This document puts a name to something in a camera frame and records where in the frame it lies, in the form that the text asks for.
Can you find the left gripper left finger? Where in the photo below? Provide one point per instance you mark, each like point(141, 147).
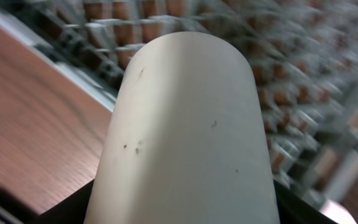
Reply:
point(72, 210)

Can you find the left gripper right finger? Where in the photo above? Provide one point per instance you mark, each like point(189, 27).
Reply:
point(293, 210)

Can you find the small white cup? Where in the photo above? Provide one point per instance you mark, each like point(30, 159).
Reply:
point(186, 142)

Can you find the pink white bowl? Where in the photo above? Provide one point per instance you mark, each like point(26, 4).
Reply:
point(337, 213)

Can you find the grey dishwasher rack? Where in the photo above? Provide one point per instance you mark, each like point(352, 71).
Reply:
point(62, 64)

